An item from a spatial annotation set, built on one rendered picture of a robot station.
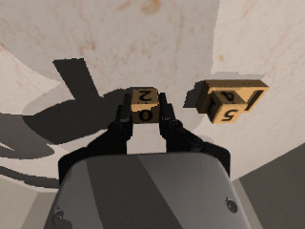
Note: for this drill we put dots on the wooden tray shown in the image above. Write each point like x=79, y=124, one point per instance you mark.
x=250, y=90

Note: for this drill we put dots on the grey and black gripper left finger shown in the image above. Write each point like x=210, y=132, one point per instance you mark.
x=112, y=142

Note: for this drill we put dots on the orange number cube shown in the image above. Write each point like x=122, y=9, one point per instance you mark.
x=224, y=107
x=145, y=106

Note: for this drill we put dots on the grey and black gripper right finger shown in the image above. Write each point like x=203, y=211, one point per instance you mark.
x=178, y=137

